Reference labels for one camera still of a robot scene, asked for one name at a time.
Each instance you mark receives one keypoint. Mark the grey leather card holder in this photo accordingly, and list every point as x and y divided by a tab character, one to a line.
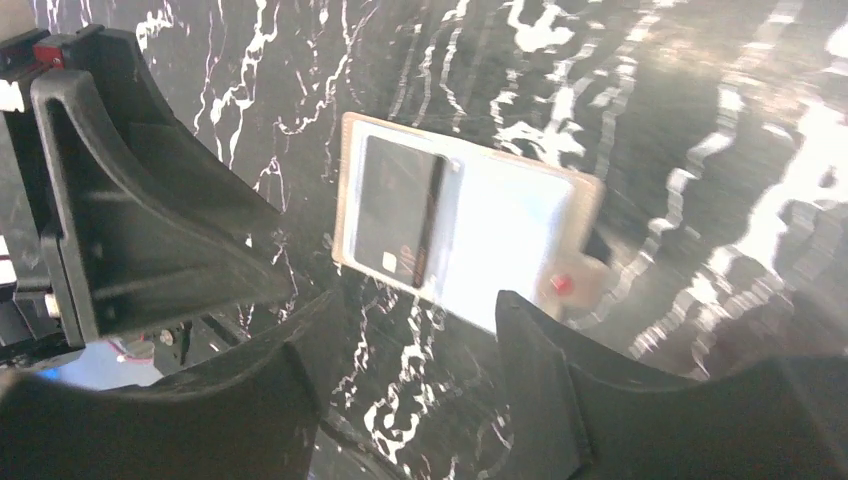
503	222

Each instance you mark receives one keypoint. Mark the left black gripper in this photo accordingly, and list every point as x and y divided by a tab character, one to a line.
149	229

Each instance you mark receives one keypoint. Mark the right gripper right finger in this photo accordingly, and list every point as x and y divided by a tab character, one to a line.
580	410

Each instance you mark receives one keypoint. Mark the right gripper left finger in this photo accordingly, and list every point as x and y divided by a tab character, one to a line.
251	412

